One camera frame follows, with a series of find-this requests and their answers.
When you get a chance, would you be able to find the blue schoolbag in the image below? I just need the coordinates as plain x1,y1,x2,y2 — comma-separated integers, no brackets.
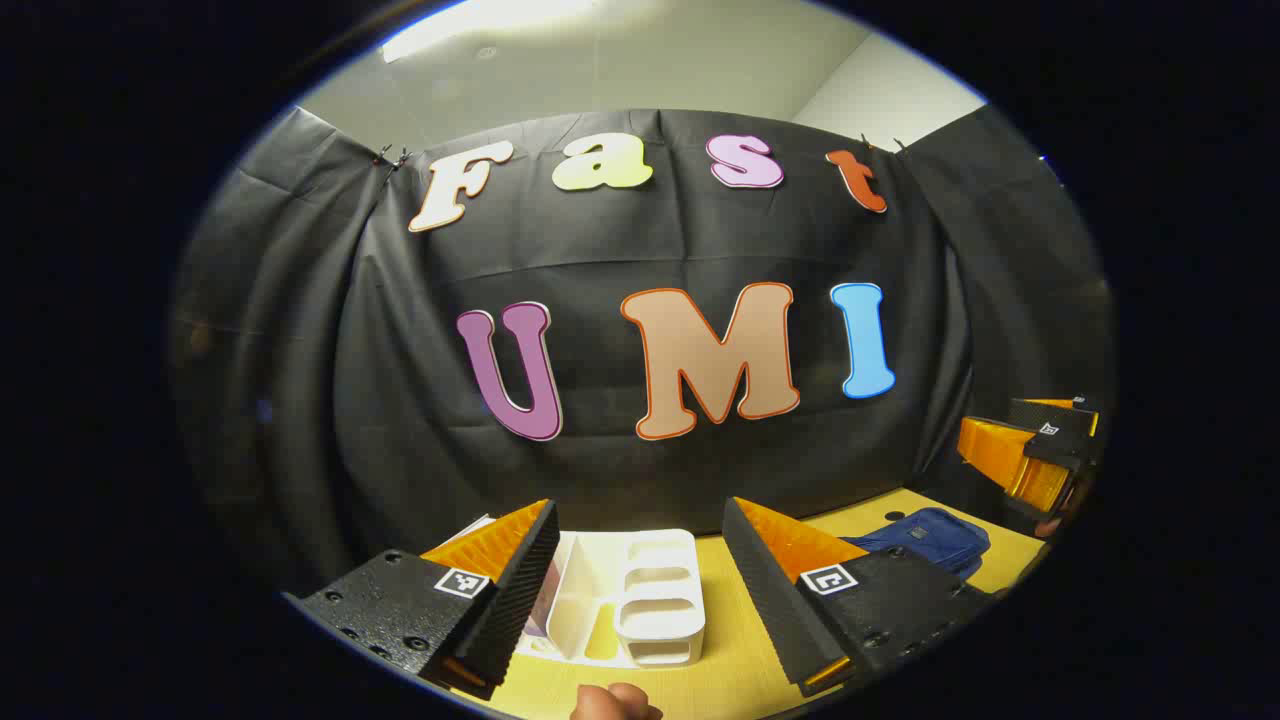
840,507,991,581

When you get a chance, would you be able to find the white plastic bookshelf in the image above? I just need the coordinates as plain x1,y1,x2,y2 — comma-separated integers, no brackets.
455,515,707,669

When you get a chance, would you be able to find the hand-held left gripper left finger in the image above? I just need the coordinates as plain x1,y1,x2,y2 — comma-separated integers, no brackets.
290,498,561,701

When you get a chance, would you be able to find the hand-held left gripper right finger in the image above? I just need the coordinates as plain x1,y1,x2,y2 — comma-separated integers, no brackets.
722,496,1001,699

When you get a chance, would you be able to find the black backdrop cloth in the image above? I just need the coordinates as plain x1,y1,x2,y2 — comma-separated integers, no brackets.
170,105,1116,601

